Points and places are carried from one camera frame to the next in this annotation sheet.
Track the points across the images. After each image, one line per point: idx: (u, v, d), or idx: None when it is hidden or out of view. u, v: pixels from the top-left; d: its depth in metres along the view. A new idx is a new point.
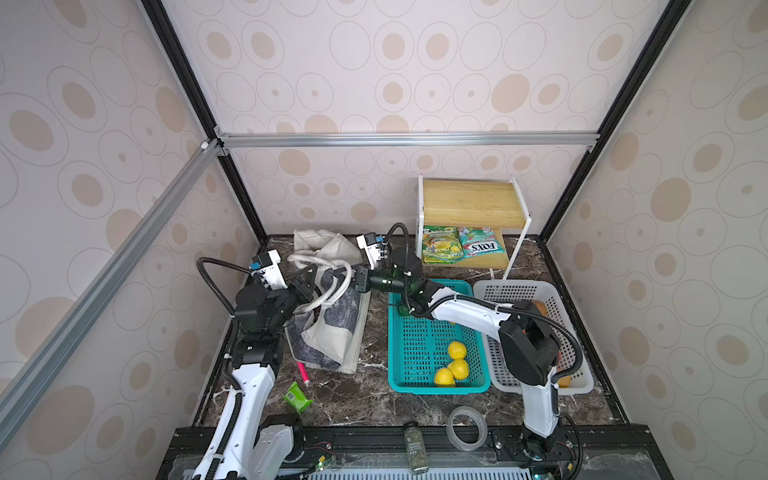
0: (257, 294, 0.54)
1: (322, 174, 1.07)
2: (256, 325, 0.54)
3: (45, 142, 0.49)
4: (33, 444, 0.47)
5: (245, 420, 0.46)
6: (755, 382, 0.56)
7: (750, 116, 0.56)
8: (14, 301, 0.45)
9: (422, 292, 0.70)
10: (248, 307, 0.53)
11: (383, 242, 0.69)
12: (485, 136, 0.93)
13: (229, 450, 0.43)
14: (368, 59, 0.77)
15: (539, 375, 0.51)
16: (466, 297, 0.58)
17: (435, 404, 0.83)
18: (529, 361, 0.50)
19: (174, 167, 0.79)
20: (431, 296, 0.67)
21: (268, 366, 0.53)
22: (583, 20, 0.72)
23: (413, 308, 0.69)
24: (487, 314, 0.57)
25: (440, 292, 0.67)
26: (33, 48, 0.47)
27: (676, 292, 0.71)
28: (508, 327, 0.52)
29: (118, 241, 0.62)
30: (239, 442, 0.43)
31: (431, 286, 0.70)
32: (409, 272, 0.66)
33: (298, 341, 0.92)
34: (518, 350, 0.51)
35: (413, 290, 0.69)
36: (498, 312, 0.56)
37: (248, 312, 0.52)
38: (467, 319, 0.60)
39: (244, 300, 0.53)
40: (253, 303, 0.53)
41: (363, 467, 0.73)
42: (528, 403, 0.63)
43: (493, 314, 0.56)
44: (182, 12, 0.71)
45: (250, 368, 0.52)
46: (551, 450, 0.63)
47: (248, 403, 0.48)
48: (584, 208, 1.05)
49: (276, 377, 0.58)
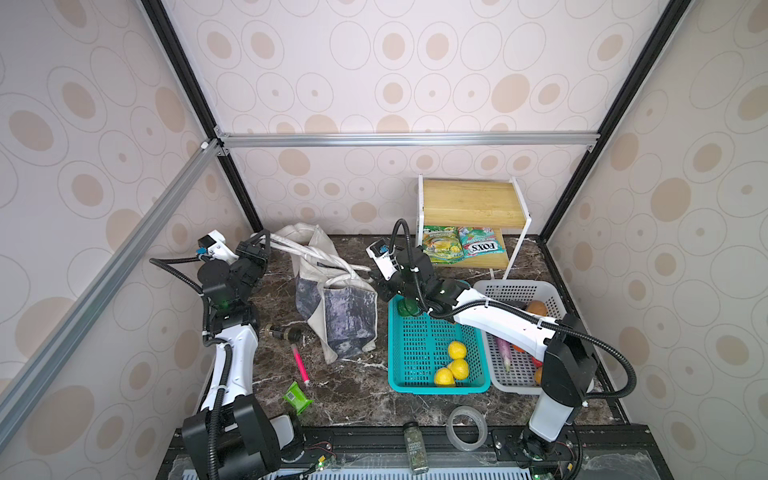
0: (220, 269, 0.54)
1: (322, 174, 1.07)
2: (227, 297, 0.55)
3: (44, 141, 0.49)
4: (33, 444, 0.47)
5: (239, 361, 0.49)
6: (756, 382, 0.56)
7: (750, 115, 0.56)
8: (14, 301, 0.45)
9: (444, 293, 0.62)
10: (215, 282, 0.53)
11: (390, 250, 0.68)
12: (485, 136, 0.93)
13: (232, 382, 0.45)
14: (368, 58, 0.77)
15: (579, 396, 0.46)
16: (502, 306, 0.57)
17: (435, 404, 0.83)
18: (574, 383, 0.45)
19: (174, 166, 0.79)
20: (456, 300, 0.59)
21: (248, 325, 0.56)
22: (582, 20, 0.72)
23: (432, 310, 0.62)
24: (528, 329, 0.51)
25: (466, 296, 0.60)
26: (32, 48, 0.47)
27: (675, 292, 0.71)
28: (555, 347, 0.46)
29: (118, 241, 0.62)
30: (239, 376, 0.46)
31: (455, 288, 0.62)
32: (417, 269, 0.62)
33: (332, 322, 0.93)
34: (564, 372, 0.45)
35: (430, 291, 0.64)
36: (540, 328, 0.50)
37: (216, 286, 0.53)
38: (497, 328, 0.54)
39: (209, 278, 0.53)
40: (219, 278, 0.54)
41: (363, 467, 0.73)
42: (541, 411, 0.61)
43: (533, 329, 0.50)
44: (182, 12, 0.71)
45: (233, 329, 0.55)
46: (550, 450, 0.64)
47: (239, 350, 0.51)
48: (583, 208, 1.05)
49: (258, 337, 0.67)
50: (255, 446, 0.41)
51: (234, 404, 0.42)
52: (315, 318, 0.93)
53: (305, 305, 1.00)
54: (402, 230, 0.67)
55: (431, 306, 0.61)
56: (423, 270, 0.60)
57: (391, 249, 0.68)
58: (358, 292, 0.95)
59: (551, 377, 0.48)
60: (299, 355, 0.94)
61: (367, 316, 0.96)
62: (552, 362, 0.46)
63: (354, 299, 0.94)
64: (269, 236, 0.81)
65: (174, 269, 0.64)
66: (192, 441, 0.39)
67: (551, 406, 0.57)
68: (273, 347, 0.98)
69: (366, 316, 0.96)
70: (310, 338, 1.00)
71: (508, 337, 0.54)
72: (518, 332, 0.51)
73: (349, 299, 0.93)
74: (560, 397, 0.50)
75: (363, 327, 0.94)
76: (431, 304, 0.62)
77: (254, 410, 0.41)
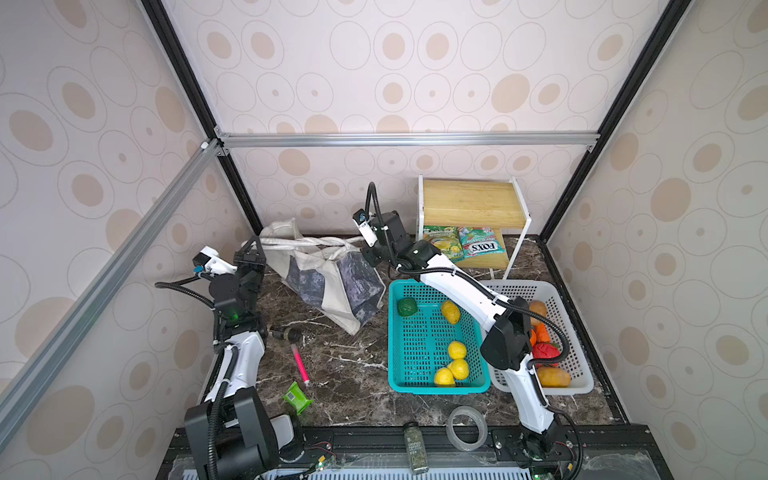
0: (231, 283, 0.57)
1: (322, 174, 1.07)
2: (238, 308, 0.57)
3: (44, 141, 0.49)
4: (33, 444, 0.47)
5: (244, 361, 0.51)
6: (755, 382, 0.56)
7: (750, 115, 0.56)
8: (15, 301, 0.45)
9: (416, 253, 0.64)
10: (227, 297, 0.56)
11: (369, 216, 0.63)
12: (485, 136, 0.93)
13: (235, 378, 0.47)
14: (368, 58, 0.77)
15: (508, 361, 0.56)
16: (467, 279, 0.60)
17: (435, 404, 0.83)
18: (507, 350, 0.54)
19: (174, 166, 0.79)
20: (425, 261, 0.63)
21: (257, 332, 0.59)
22: (582, 20, 0.72)
23: (401, 267, 0.65)
24: (483, 301, 0.57)
25: (436, 260, 0.63)
26: (32, 48, 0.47)
27: (675, 292, 0.71)
28: (501, 322, 0.54)
29: (118, 241, 0.62)
30: (242, 374, 0.48)
31: (427, 249, 0.65)
32: (386, 228, 0.66)
33: (346, 289, 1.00)
34: (502, 342, 0.54)
35: (401, 250, 0.67)
36: (493, 303, 0.56)
37: (227, 301, 0.55)
38: (457, 296, 0.60)
39: (220, 291, 0.56)
40: (229, 291, 0.56)
41: (363, 467, 0.73)
42: (518, 398, 0.65)
43: (487, 303, 0.57)
44: (182, 12, 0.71)
45: (241, 336, 0.57)
46: (550, 450, 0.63)
47: (245, 352, 0.53)
48: (583, 207, 1.05)
49: (263, 344, 0.60)
50: (253, 438, 0.41)
51: (235, 396, 0.44)
52: (329, 298, 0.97)
53: (313, 296, 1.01)
54: (373, 199, 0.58)
55: (401, 263, 0.65)
56: (393, 231, 0.65)
57: (369, 215, 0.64)
58: (357, 257, 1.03)
59: (487, 345, 0.58)
60: (299, 355, 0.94)
61: (370, 275, 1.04)
62: (495, 335, 0.54)
63: (356, 264, 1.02)
64: (260, 240, 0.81)
65: (188, 289, 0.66)
66: (194, 429, 0.40)
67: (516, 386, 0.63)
68: (273, 347, 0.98)
69: (371, 276, 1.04)
70: (310, 338, 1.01)
71: (464, 304, 0.60)
72: (474, 303, 0.57)
73: (352, 266, 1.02)
74: (491, 360, 0.60)
75: (371, 284, 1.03)
76: (401, 260, 0.65)
77: (254, 403, 0.42)
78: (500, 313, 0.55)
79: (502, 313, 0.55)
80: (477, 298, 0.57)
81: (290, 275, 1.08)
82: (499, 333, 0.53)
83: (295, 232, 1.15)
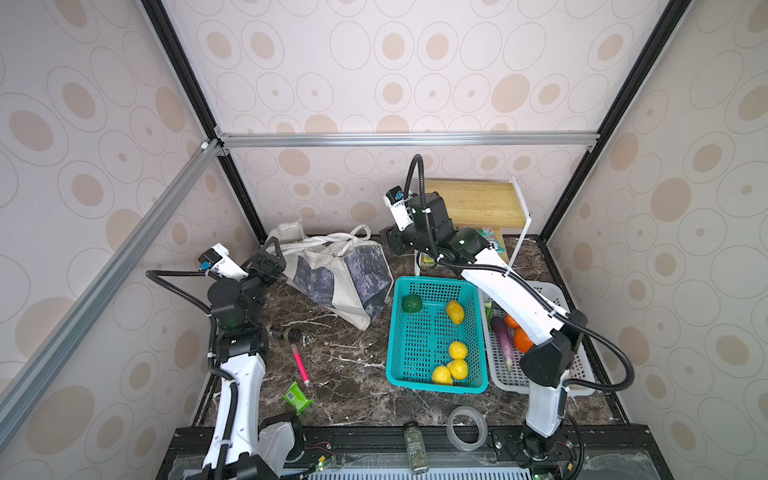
0: (232, 289, 0.52)
1: (322, 174, 1.07)
2: (238, 318, 0.52)
3: (44, 142, 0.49)
4: (33, 444, 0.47)
5: (244, 405, 0.46)
6: (756, 382, 0.56)
7: (750, 115, 0.56)
8: (15, 301, 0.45)
9: (461, 244, 0.54)
10: (225, 303, 0.51)
11: (406, 196, 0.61)
12: (485, 136, 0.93)
13: (236, 434, 0.43)
14: (368, 57, 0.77)
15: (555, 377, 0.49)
16: (521, 281, 0.52)
17: (435, 404, 0.83)
18: (557, 369, 0.48)
19: (174, 166, 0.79)
20: (473, 254, 0.54)
21: (256, 354, 0.53)
22: (581, 20, 0.72)
23: (443, 257, 0.55)
24: (538, 312, 0.49)
25: (486, 256, 0.54)
26: (31, 48, 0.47)
27: (675, 292, 0.71)
28: (558, 340, 0.47)
29: (118, 241, 0.62)
30: (244, 426, 0.44)
31: (474, 240, 0.55)
32: (427, 210, 0.55)
33: (355, 285, 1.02)
34: (555, 361, 0.47)
35: (443, 238, 0.57)
36: (550, 316, 0.49)
37: (225, 307, 0.50)
38: (505, 299, 0.52)
39: (218, 296, 0.51)
40: (230, 297, 0.51)
41: (363, 467, 0.73)
42: (532, 402, 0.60)
43: (543, 315, 0.49)
44: (182, 12, 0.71)
45: (238, 359, 0.52)
46: (549, 450, 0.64)
47: (245, 389, 0.48)
48: (583, 207, 1.05)
49: (266, 364, 0.56)
50: None
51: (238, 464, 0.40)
52: (340, 293, 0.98)
53: (323, 294, 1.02)
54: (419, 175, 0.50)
55: (441, 253, 0.56)
56: (435, 215, 0.55)
57: (406, 196, 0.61)
58: (365, 251, 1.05)
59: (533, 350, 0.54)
60: (299, 355, 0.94)
61: (379, 269, 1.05)
62: (548, 348, 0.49)
63: (364, 259, 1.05)
64: (278, 244, 0.64)
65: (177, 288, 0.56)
66: None
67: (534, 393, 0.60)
68: (273, 347, 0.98)
69: (379, 270, 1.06)
70: (310, 338, 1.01)
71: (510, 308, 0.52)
72: (528, 313, 0.49)
73: (360, 261, 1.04)
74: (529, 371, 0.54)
75: (380, 278, 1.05)
76: (442, 250, 0.56)
77: (258, 473, 0.39)
78: (559, 328, 0.48)
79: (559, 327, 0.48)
80: (531, 308, 0.49)
81: (298, 274, 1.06)
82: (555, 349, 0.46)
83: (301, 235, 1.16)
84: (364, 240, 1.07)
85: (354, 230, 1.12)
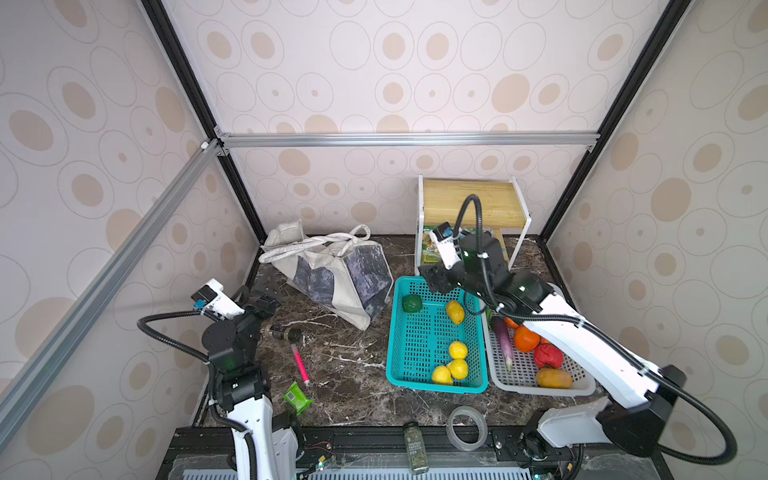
0: (228, 330, 0.52)
1: (321, 174, 1.07)
2: (236, 362, 0.51)
3: (45, 142, 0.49)
4: (33, 444, 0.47)
5: (263, 455, 0.46)
6: (756, 382, 0.56)
7: (750, 115, 0.56)
8: (15, 301, 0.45)
9: (522, 290, 0.50)
10: (222, 348, 0.50)
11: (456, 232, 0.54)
12: (485, 136, 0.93)
13: None
14: (368, 57, 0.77)
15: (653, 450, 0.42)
16: (596, 330, 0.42)
17: (435, 404, 0.83)
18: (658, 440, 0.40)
19: (174, 166, 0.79)
20: (537, 303, 0.49)
21: (261, 396, 0.52)
22: (581, 20, 0.72)
23: (504, 308, 0.50)
24: (626, 370, 0.43)
25: (552, 304, 0.49)
26: (32, 48, 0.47)
27: (675, 293, 0.71)
28: (659, 407, 0.40)
29: (118, 241, 0.62)
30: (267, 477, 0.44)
31: (538, 286, 0.51)
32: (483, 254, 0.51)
33: (355, 285, 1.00)
34: (656, 431, 0.39)
35: (498, 284, 0.52)
36: (640, 374, 0.42)
37: (222, 353, 0.50)
38: (579, 351, 0.46)
39: (214, 340, 0.51)
40: (226, 339, 0.51)
41: (363, 467, 0.73)
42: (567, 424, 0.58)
43: (632, 373, 0.42)
44: (182, 12, 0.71)
45: (245, 405, 0.51)
46: (549, 450, 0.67)
47: (260, 440, 0.48)
48: (583, 207, 1.05)
49: (272, 403, 0.54)
50: None
51: None
52: (340, 294, 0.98)
53: (323, 294, 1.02)
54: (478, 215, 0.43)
55: (500, 302, 0.51)
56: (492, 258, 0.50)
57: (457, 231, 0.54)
58: (365, 251, 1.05)
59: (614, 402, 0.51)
60: (299, 355, 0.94)
61: (379, 269, 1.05)
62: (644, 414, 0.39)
63: (364, 259, 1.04)
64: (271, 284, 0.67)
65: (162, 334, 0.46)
66: None
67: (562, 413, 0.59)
68: (273, 347, 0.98)
69: (379, 270, 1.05)
70: (310, 338, 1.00)
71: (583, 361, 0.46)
72: (610, 370, 0.43)
73: (360, 261, 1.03)
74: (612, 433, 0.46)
75: (379, 278, 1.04)
76: (501, 298, 0.52)
77: None
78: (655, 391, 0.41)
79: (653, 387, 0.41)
80: (615, 364, 0.43)
81: (298, 274, 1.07)
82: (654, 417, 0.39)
83: (301, 235, 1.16)
84: (364, 241, 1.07)
85: (354, 230, 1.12)
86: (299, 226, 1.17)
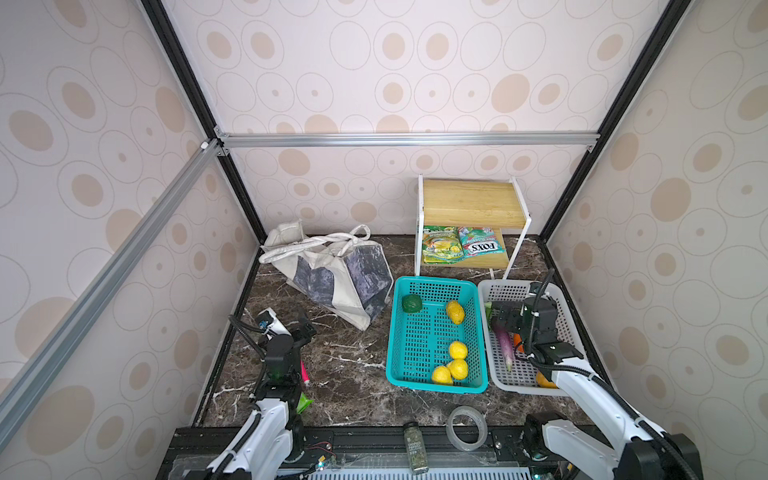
0: (286, 343, 0.64)
1: (321, 174, 1.07)
2: (282, 370, 0.64)
3: (45, 142, 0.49)
4: (33, 444, 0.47)
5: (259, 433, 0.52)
6: (756, 382, 0.56)
7: (750, 115, 0.56)
8: (15, 301, 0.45)
9: (553, 350, 0.62)
10: (276, 354, 0.62)
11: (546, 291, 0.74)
12: (485, 136, 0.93)
13: (242, 451, 0.48)
14: (368, 57, 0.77)
15: None
16: (605, 386, 0.53)
17: (435, 404, 0.83)
18: None
19: (174, 166, 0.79)
20: (561, 359, 0.60)
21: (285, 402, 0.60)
22: (582, 20, 0.72)
23: (534, 357, 0.64)
24: (621, 418, 0.47)
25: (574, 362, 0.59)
26: (31, 48, 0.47)
27: (676, 293, 0.71)
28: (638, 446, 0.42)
29: (118, 241, 0.62)
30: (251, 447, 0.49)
31: (568, 351, 0.62)
32: (537, 313, 0.66)
33: (355, 285, 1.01)
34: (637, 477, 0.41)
35: (540, 342, 0.66)
36: (634, 426, 0.45)
37: (275, 359, 0.61)
38: (590, 404, 0.52)
39: (273, 347, 0.63)
40: (281, 350, 0.63)
41: (363, 467, 0.73)
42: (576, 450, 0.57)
43: (628, 423, 0.46)
44: (182, 12, 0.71)
45: (270, 401, 0.60)
46: (542, 446, 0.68)
47: (266, 420, 0.55)
48: (583, 207, 1.05)
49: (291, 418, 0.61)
50: None
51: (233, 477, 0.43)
52: (340, 294, 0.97)
53: (323, 294, 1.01)
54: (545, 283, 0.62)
55: (534, 354, 0.64)
56: (544, 321, 0.64)
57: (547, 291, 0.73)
58: (366, 251, 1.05)
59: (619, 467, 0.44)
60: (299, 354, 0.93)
61: (379, 269, 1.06)
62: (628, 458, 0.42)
63: (364, 259, 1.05)
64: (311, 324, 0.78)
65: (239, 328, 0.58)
66: None
67: (580, 439, 0.58)
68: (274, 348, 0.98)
69: (379, 270, 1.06)
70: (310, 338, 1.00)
71: (601, 423, 0.50)
72: (609, 417, 0.48)
73: (360, 261, 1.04)
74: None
75: (380, 278, 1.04)
76: (535, 351, 0.64)
77: None
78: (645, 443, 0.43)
79: (646, 441, 0.43)
80: (613, 410, 0.48)
81: (298, 274, 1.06)
82: (633, 455, 0.41)
83: (301, 235, 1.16)
84: (364, 240, 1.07)
85: (354, 231, 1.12)
86: (299, 226, 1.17)
